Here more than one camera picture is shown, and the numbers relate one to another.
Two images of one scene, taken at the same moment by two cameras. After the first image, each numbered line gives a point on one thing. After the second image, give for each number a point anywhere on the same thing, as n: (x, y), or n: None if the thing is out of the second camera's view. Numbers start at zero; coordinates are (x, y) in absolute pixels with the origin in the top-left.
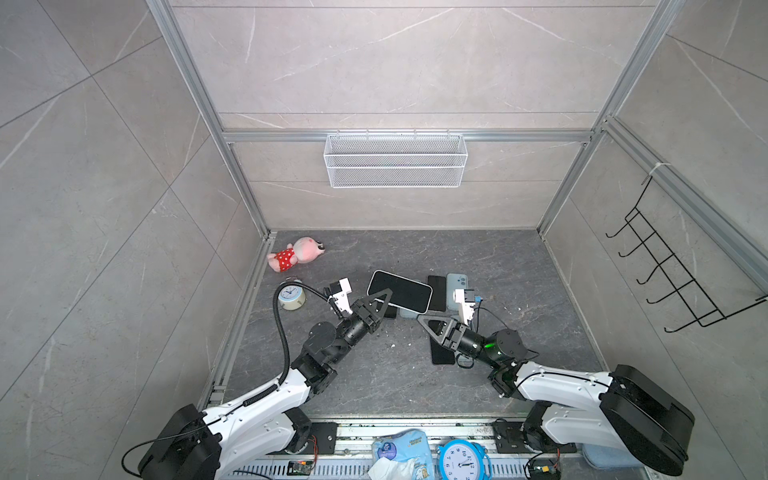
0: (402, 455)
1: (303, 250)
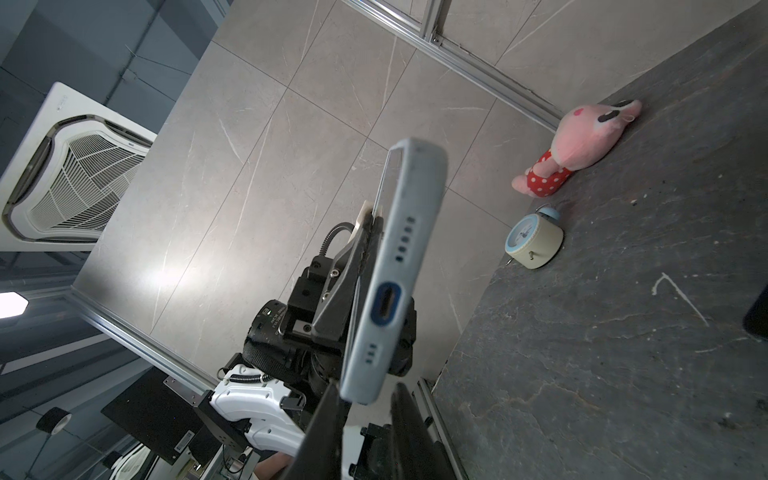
0: None
1: (583, 137)
